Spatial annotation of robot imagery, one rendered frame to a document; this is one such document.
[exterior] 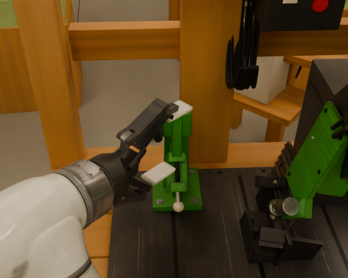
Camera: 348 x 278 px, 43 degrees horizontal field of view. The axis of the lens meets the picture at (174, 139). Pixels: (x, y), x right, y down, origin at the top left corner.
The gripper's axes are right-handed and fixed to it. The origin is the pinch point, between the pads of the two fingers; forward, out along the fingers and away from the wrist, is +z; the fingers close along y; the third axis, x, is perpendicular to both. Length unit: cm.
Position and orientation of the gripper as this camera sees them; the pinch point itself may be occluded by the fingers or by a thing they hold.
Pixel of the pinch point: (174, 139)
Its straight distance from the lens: 79.9
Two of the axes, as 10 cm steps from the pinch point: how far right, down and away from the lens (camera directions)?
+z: 5.8, -3.3, 7.5
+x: -7.9, -4.7, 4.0
